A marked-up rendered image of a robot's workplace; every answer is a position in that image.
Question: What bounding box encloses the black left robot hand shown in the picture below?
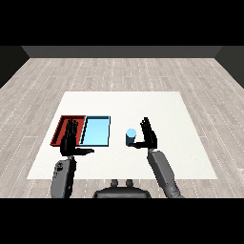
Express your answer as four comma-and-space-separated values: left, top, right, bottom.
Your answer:
59, 118, 95, 157

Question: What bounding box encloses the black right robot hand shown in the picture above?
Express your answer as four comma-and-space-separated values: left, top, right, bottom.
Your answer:
129, 116, 158, 152

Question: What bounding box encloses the red shallow open box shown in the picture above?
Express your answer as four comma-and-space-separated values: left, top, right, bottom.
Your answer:
50, 114, 88, 148

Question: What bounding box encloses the small blue can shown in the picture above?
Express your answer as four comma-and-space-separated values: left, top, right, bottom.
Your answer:
125, 128, 137, 147

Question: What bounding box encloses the light blue shallow open box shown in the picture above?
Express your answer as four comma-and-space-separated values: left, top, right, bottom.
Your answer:
78, 115, 112, 148

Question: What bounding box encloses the dark grey robot body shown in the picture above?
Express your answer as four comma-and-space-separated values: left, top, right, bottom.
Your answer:
92, 179, 152, 199

